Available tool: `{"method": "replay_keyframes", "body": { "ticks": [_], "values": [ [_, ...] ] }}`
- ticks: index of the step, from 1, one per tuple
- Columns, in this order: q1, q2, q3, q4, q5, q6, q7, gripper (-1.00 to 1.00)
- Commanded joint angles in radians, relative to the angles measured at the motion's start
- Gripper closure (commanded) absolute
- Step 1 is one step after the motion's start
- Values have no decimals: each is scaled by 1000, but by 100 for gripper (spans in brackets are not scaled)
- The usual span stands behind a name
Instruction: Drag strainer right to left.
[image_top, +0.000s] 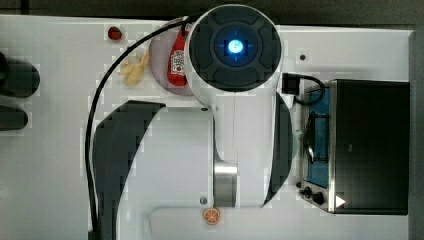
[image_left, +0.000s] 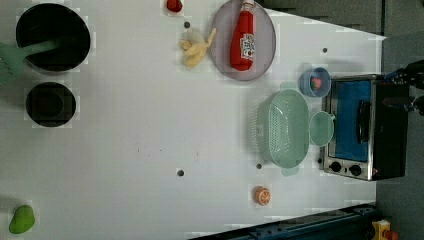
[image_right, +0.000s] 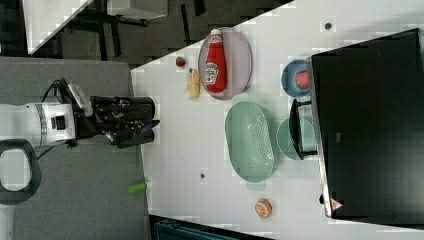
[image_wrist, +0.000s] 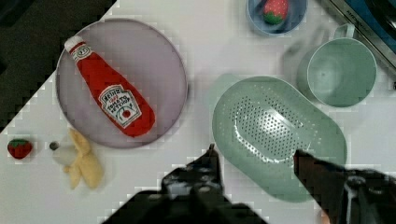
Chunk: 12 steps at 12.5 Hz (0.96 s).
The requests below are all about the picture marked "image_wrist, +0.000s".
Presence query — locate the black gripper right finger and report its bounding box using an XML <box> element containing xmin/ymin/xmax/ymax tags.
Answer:
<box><xmin>293</xmin><ymin>150</ymin><xmax>396</xmax><ymax>224</ymax></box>

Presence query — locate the black toaster oven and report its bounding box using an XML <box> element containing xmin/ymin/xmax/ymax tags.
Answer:
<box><xmin>318</xmin><ymin>0</ymin><xmax>396</xmax><ymax>75</ymax></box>

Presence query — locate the grey round plate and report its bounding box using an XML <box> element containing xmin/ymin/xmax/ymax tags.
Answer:
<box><xmin>56</xmin><ymin>19</ymin><xmax>188</xmax><ymax>148</ymax></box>

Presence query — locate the green plastic strainer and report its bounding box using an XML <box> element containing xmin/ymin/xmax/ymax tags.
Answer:
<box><xmin>212</xmin><ymin>77</ymin><xmax>347</xmax><ymax>203</ymax></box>

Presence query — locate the small toy strawberry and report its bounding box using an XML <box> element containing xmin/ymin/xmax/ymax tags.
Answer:
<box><xmin>7</xmin><ymin>139</ymin><xmax>33</xmax><ymax>160</ymax></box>

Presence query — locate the green mug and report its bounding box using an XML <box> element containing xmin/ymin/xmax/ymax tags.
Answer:
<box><xmin>297</xmin><ymin>23</ymin><xmax>377</xmax><ymax>107</ymax></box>

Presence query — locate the plush ketchup bottle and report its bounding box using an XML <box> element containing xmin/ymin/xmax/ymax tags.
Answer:
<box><xmin>64</xmin><ymin>35</ymin><xmax>156</xmax><ymax>137</ymax></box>

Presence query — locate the blue bowl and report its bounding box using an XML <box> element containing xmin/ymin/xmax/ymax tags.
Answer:
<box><xmin>246</xmin><ymin>0</ymin><xmax>308</xmax><ymax>36</ymax></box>

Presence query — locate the toy strawberry in bowl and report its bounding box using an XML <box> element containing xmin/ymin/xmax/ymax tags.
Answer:
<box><xmin>262</xmin><ymin>0</ymin><xmax>289</xmax><ymax>24</ymax></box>

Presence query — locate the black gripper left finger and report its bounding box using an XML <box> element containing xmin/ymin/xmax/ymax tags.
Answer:
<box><xmin>161</xmin><ymin>143</ymin><xmax>224</xmax><ymax>199</ymax></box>

